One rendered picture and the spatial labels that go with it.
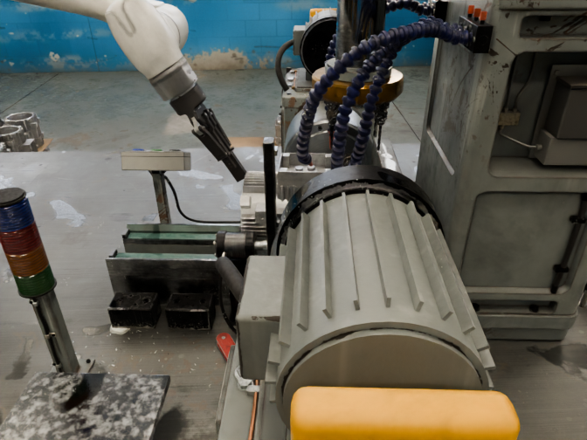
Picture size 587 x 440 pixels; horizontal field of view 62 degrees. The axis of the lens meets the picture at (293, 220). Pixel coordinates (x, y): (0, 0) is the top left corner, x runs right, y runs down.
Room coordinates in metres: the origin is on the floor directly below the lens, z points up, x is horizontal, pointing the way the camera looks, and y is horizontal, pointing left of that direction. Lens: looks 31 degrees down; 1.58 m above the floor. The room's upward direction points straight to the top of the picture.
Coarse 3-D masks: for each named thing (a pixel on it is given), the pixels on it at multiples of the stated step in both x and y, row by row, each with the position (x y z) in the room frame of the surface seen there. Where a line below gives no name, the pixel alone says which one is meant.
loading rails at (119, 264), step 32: (128, 224) 1.06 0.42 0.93; (160, 224) 1.06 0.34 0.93; (192, 224) 1.06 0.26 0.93; (224, 224) 1.05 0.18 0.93; (128, 256) 0.94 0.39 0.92; (160, 256) 0.94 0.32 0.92; (192, 256) 0.94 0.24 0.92; (128, 288) 0.91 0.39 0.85; (160, 288) 0.90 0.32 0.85; (192, 288) 0.90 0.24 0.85; (224, 288) 0.90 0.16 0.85
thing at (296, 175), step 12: (288, 156) 1.00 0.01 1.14; (312, 156) 1.01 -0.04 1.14; (324, 156) 1.01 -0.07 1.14; (288, 168) 1.00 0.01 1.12; (300, 168) 0.96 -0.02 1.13; (312, 168) 0.96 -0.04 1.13; (324, 168) 1.00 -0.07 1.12; (288, 180) 0.92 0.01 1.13; (300, 180) 0.92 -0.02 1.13; (288, 192) 0.92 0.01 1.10
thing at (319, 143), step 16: (320, 112) 1.25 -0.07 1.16; (352, 112) 1.29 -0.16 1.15; (288, 128) 1.32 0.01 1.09; (320, 128) 1.18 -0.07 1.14; (352, 128) 1.18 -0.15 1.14; (288, 144) 1.19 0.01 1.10; (320, 144) 1.18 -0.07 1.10; (352, 144) 1.17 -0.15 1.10; (368, 144) 1.17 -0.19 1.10; (368, 160) 1.17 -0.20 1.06
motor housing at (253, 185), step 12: (252, 180) 0.96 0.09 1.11; (276, 180) 0.96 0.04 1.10; (252, 192) 0.94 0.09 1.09; (264, 192) 0.94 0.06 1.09; (276, 192) 0.94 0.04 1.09; (252, 204) 0.92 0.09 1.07; (276, 204) 0.92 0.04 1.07; (252, 216) 0.90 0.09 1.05; (252, 228) 0.89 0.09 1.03; (264, 228) 0.89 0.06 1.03
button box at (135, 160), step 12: (132, 156) 1.19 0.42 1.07; (144, 156) 1.18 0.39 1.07; (156, 156) 1.18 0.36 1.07; (168, 156) 1.18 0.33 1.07; (180, 156) 1.18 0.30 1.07; (132, 168) 1.17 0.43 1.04; (144, 168) 1.17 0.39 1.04; (156, 168) 1.17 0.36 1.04; (168, 168) 1.17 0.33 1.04; (180, 168) 1.17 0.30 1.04
